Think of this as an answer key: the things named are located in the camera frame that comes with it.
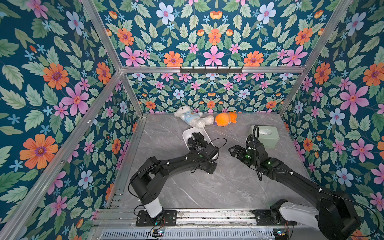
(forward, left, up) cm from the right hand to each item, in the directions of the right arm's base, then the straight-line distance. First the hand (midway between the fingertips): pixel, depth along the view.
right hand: (233, 151), depth 83 cm
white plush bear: (+29, +24, -4) cm, 38 cm away
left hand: (-5, +10, -10) cm, 15 cm away
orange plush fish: (+31, +3, -5) cm, 31 cm away
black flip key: (+17, +22, -9) cm, 29 cm away
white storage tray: (+19, +29, -8) cm, 36 cm away
